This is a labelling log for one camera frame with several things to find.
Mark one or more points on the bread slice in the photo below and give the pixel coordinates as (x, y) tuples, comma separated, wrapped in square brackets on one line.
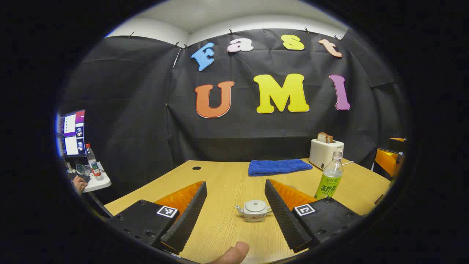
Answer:
[(324, 138)]

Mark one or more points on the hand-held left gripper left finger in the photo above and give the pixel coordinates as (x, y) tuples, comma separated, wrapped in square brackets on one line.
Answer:
[(190, 216)]

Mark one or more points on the computer monitor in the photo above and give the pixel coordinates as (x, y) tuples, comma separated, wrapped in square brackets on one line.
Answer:
[(73, 134)]

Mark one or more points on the green label water bottle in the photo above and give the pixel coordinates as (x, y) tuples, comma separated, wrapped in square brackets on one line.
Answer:
[(328, 183)]

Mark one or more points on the white toaster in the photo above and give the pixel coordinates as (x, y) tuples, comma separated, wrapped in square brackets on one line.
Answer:
[(324, 154)]

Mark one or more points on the white side table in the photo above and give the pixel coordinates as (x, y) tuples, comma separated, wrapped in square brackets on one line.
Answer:
[(97, 183)]

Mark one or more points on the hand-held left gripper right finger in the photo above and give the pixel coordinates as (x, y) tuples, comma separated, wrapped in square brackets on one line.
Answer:
[(282, 216)]

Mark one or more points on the white floral teacup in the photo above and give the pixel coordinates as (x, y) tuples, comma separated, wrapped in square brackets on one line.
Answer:
[(254, 216)]

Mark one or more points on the black backdrop cloth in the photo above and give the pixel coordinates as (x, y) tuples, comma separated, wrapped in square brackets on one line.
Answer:
[(146, 110)]

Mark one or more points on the red cap plastic bottle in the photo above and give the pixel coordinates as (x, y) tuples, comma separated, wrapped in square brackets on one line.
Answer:
[(94, 165)]

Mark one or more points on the blue towel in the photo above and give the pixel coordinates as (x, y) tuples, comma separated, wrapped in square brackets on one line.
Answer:
[(278, 167)]

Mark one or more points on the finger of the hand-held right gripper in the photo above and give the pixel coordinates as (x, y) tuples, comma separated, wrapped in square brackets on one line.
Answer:
[(388, 163), (397, 143)]

